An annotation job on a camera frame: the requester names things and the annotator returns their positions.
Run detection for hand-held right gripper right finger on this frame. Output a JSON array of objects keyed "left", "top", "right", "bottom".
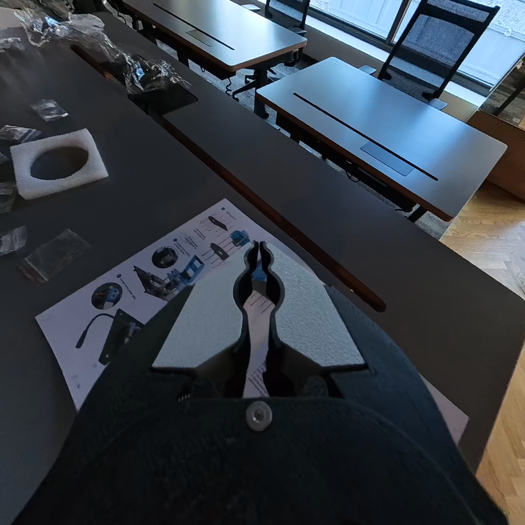
[{"left": 259, "top": 241, "right": 367, "bottom": 398}]

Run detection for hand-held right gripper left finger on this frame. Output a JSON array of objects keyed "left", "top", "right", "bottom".
[{"left": 151, "top": 241, "right": 260, "bottom": 398}]

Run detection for robot arm instruction booklet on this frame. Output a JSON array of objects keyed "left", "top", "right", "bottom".
[{"left": 35, "top": 198, "right": 470, "bottom": 444}]

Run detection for clear zip bag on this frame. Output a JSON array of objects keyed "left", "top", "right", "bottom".
[{"left": 17, "top": 229, "right": 92, "bottom": 285}]

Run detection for empty black desk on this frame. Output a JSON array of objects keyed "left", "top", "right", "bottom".
[
  {"left": 121, "top": 0, "right": 308, "bottom": 101},
  {"left": 255, "top": 57, "right": 508, "bottom": 224}
]

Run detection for white foam square with hole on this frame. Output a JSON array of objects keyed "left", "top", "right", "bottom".
[{"left": 10, "top": 128, "right": 109, "bottom": 200}]

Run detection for mirrored wooden cabinet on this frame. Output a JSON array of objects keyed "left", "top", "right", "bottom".
[{"left": 468, "top": 55, "right": 525, "bottom": 202}]

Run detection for scattered small screw bags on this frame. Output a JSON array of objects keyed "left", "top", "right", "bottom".
[{"left": 0, "top": 98, "right": 68, "bottom": 256}]

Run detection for crumpled clear plastic wrap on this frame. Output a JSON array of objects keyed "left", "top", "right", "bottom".
[{"left": 14, "top": 8, "right": 191, "bottom": 95}]

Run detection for black mesh office chair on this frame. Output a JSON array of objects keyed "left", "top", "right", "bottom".
[
  {"left": 359, "top": 0, "right": 501, "bottom": 110},
  {"left": 242, "top": 0, "right": 312, "bottom": 35}
]

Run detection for large glass window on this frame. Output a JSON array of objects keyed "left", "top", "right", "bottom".
[{"left": 308, "top": 0, "right": 525, "bottom": 87}]

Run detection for black coiled cable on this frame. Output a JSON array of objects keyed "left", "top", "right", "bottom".
[{"left": 221, "top": 70, "right": 243, "bottom": 101}]

